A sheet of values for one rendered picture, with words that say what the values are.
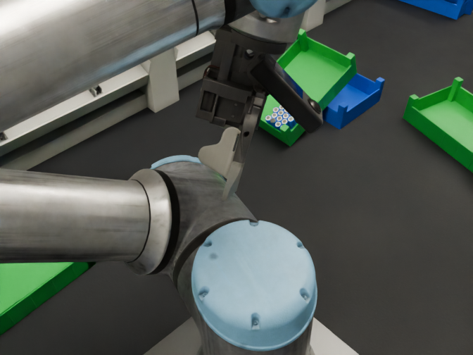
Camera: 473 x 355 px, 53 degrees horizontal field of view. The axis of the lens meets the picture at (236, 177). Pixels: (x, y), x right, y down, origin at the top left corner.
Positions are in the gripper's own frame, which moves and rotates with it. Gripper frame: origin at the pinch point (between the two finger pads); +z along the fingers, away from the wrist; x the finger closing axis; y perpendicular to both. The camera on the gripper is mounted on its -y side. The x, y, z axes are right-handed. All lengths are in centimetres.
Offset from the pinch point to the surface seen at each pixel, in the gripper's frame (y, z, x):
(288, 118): -9, 13, -65
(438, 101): -53, 3, -88
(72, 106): 46, 21, -52
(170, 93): 27, 20, -77
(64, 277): 29, 43, -15
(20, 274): 40, 47, -16
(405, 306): -41, 29, -21
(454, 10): -62, -19, -142
